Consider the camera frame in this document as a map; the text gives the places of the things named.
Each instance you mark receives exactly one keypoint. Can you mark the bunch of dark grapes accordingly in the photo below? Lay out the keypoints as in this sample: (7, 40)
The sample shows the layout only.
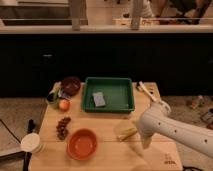
(61, 128)

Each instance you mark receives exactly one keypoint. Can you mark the black handled tool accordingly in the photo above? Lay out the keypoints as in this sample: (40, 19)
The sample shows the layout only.
(27, 147)

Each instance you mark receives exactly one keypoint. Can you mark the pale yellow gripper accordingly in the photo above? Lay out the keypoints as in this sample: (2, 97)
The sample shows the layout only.
(146, 142)

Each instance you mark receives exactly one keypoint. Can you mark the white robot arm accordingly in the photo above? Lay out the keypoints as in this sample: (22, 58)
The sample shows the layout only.
(155, 120)

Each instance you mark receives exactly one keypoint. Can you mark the grey sponge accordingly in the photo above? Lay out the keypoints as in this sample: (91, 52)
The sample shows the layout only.
(98, 99)

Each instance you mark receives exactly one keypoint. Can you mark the orange red bowl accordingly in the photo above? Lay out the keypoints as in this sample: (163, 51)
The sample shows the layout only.
(82, 144)

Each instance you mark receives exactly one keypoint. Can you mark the dark maroon bowl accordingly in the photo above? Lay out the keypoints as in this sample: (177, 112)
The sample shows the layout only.
(71, 85)

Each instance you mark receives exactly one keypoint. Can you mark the green plastic tray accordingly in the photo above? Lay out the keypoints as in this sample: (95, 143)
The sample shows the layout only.
(117, 94)

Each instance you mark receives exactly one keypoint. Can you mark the yellow banana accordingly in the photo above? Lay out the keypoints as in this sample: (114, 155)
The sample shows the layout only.
(126, 133)

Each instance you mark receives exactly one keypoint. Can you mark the green cup with items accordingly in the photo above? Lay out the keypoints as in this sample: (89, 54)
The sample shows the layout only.
(53, 99)

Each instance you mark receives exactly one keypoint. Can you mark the orange apple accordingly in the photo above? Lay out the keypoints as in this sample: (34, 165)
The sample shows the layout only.
(64, 105)

